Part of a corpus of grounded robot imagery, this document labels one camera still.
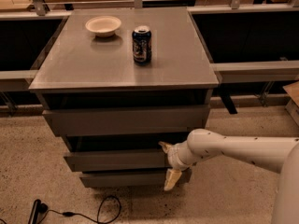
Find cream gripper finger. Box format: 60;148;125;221
158;141;173;154
164;169;182;191

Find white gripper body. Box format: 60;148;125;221
167;141;200;171

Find grey drawer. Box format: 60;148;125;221
43;105;210;136
64;149;169;172
78;168;192;189

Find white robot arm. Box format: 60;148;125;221
159;129;299;224

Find grey bottom drawer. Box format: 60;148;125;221
78;168;192;189

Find grey drawer cabinet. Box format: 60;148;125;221
30;7;218;188

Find grey top drawer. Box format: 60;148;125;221
43;105;210;136

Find dark blue soda can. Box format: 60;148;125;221
132;25;151;64

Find wooden board at right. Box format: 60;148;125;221
283;81;299;126

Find white paper bowl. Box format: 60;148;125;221
85;16;121;37

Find black power adapter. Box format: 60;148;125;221
28;199;48;224

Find black cable on floor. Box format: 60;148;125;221
36;195;122;224

